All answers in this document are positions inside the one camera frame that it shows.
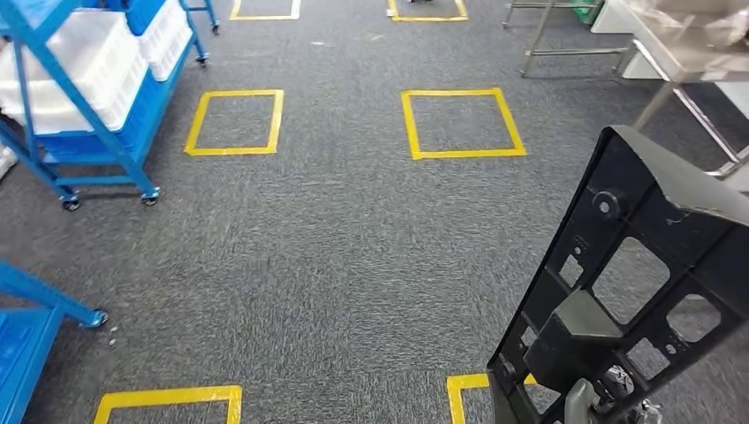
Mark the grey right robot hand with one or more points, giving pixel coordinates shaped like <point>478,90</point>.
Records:
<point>579,404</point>

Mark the black plastic plate bracket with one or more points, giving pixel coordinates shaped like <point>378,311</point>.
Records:
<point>638,216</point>

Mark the blue metal shelf rack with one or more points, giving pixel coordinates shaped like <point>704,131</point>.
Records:
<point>102,181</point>
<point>23,363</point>

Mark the yellow floor tape square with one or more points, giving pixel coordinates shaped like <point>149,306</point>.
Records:
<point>164,396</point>
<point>456,404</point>

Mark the white cabinet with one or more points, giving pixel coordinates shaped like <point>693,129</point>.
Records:
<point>641,67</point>

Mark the steel table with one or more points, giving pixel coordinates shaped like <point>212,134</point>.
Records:
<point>690,64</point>

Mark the green plastic crate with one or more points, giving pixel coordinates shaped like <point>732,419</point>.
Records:
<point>585,12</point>

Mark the blue plastic crate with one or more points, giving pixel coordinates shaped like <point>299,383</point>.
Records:
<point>134,129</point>
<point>143,14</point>

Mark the white plastic crate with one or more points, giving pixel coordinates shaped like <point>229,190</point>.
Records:
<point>167,44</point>
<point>99,52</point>

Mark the steel table frame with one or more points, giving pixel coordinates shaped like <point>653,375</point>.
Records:
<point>573,52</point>

